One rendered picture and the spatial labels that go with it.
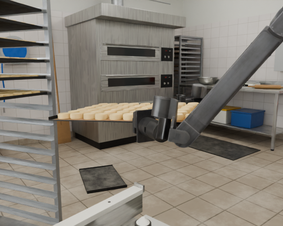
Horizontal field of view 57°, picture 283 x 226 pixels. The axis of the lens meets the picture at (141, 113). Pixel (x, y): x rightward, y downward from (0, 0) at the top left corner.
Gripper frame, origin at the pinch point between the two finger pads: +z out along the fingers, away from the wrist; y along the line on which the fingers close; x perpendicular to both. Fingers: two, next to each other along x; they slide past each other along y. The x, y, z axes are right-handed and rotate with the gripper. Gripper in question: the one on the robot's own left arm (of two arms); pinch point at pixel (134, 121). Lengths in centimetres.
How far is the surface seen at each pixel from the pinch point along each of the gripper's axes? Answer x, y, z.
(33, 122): -31, 12, 87
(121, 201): -16.5, 11.3, -30.7
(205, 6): 320, -149, 376
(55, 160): -20, 34, 77
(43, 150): -27, 29, 83
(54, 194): -23, 56, 79
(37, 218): -33, 75, 90
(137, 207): -11.9, 15.1, -28.3
